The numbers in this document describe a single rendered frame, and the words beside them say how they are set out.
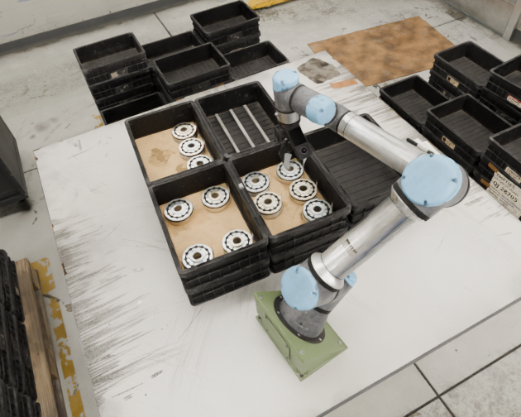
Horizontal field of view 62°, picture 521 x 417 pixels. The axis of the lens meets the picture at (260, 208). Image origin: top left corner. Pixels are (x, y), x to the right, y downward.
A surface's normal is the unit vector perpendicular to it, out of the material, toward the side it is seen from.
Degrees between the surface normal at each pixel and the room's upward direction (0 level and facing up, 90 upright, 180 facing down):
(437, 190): 39
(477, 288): 0
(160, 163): 0
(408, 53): 0
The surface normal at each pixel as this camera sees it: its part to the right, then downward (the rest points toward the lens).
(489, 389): -0.05, -0.62
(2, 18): 0.45, 0.68
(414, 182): -0.48, -0.12
